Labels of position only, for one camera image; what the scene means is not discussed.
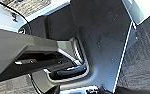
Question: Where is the grey robot torso limb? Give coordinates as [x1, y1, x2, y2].
[0, 26, 89, 85]

